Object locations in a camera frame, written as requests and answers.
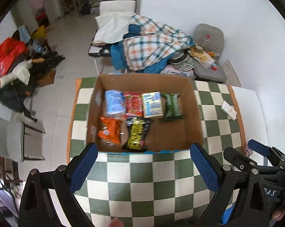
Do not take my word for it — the orange wipes packet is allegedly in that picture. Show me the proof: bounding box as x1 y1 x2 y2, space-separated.
97 116 122 146

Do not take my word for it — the dark green wipes packet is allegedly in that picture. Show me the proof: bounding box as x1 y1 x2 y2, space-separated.
161 93 185 121

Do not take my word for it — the black shoe shine wipes packet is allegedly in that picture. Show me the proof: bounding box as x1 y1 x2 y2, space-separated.
122 116 152 152

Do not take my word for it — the light blue tissue packet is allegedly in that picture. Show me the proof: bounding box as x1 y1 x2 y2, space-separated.
104 90 126 117

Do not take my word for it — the red floral wipes packet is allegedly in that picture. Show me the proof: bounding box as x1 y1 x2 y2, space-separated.
123 91 143 118

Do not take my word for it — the lilac cloth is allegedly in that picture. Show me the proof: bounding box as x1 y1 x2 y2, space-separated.
244 145 253 157

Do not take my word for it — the white paper packet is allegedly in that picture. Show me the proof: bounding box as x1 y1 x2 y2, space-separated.
221 101 237 121

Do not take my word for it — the green white checkered mat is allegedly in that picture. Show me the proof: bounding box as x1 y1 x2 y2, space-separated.
67 74 246 226

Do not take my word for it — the cardboard box with blue print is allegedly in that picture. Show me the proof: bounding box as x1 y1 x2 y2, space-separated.
86 73 203 153

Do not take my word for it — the white goose plush toy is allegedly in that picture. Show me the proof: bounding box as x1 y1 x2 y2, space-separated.
0 58 45 89

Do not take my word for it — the yellow snack bag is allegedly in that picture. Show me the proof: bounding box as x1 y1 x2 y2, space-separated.
188 45 218 71

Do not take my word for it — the grey floor chair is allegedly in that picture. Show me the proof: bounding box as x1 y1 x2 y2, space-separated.
193 24 227 84

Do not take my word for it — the red plastic bag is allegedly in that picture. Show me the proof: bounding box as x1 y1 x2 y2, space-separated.
0 37 29 77

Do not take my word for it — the plaid blanket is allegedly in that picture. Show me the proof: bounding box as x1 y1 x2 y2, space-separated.
110 14 193 74

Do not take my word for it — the white pillow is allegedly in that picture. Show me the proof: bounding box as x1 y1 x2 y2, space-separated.
92 11 136 46

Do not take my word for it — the white folding bed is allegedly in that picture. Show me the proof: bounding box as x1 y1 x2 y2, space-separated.
87 0 137 58

